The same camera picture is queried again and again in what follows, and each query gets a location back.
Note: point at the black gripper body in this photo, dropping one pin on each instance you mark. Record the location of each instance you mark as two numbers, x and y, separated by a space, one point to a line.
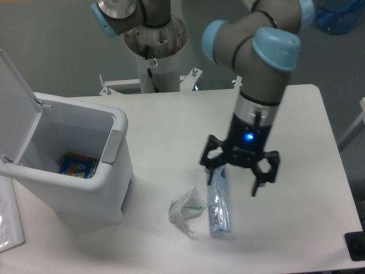
245 142

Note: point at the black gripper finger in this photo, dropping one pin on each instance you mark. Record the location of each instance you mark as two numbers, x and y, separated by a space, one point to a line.
273 159
213 156

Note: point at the white push-lid trash can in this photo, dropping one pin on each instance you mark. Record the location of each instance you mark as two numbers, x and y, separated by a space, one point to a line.
38 130

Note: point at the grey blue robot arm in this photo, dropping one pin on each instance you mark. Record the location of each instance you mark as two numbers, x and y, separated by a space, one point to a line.
262 48

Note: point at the clear crushed plastic bottle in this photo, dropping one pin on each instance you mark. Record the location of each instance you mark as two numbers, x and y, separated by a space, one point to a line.
218 202

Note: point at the crumpled white paper carton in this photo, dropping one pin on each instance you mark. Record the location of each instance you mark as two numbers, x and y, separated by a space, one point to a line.
189 205

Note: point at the black device at edge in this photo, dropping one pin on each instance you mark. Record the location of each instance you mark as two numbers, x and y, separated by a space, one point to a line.
355 245

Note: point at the blue snack wrapper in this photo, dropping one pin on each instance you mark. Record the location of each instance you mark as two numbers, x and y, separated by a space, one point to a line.
78 166

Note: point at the blue water jug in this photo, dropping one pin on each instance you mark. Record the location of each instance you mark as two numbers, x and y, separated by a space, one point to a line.
338 17

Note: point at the white notebook in plastic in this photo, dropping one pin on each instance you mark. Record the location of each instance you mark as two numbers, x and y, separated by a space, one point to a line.
12 233

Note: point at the white frame at right edge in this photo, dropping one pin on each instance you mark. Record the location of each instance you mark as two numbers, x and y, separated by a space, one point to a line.
353 130

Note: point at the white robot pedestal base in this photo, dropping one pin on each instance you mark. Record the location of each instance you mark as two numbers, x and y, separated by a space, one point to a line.
157 53

